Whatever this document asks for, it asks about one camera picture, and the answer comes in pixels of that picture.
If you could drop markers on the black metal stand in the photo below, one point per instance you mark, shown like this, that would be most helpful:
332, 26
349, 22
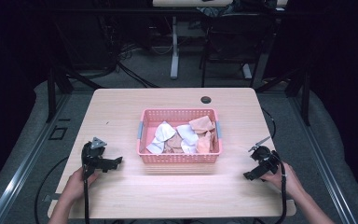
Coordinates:
303, 93
54, 90

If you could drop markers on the aluminium floor rail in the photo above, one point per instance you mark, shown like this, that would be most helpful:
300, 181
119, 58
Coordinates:
21, 165
326, 168

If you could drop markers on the person's left hand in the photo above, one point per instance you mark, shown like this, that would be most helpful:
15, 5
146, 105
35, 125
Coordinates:
77, 185

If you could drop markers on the pink plastic basket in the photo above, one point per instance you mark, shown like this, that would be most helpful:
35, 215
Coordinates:
180, 158

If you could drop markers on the tan cloth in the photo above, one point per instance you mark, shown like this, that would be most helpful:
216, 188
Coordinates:
174, 143

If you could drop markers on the white cloth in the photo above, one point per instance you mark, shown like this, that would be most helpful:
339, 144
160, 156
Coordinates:
188, 137
163, 133

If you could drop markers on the white desk leg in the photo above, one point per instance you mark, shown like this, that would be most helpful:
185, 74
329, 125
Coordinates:
174, 49

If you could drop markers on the white desk foot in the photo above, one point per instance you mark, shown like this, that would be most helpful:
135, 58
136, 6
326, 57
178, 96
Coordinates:
247, 71

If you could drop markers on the person's right hand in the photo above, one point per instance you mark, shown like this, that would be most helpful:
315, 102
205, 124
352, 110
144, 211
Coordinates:
289, 183

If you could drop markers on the peach cloth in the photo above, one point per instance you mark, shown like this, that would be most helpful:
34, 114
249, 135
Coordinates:
203, 143
201, 124

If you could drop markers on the black chair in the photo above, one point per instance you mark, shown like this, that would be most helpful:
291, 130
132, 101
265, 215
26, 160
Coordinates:
236, 37

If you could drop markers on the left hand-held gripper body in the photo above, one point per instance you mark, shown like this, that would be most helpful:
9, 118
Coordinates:
90, 155

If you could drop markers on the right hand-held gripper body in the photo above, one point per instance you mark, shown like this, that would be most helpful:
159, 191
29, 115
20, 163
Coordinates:
264, 157

